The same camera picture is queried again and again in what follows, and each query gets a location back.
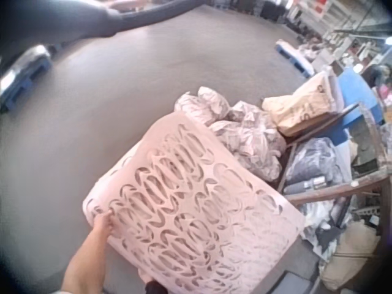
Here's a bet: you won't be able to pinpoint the beige sack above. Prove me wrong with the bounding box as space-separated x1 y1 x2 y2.
318 220 382 292

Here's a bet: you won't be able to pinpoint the brown paper sack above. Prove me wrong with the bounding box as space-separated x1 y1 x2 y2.
262 72 334 137

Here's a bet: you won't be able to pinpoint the storage racks with goods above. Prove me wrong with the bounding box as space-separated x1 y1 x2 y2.
211 0 392 80

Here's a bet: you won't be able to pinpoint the clear bag of printed fabric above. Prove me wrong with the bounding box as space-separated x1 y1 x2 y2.
174 86 231 126
208 119 287 184
228 101 278 135

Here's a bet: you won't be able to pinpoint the black wrist band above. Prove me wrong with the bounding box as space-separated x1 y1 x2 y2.
145 279 170 294

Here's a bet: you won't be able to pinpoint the blue pallet with wrapped goods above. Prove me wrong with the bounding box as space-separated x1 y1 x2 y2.
0 44 53 113

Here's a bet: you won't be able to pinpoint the blue bin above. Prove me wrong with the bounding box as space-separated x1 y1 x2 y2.
326 67 383 145

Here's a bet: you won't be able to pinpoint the brown wooden frame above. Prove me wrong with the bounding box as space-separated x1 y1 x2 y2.
277 102 392 209

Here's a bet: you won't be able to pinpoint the person's left hand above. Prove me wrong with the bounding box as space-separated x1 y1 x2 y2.
91 210 116 244

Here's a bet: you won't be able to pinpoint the dark clothes in clear bag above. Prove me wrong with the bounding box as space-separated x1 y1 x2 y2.
283 137 349 195

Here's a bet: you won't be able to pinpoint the blue pallet with white goods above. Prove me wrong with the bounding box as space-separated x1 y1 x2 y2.
274 39 319 77

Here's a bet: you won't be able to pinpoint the person's right hand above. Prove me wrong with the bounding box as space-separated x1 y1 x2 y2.
137 269 154 286

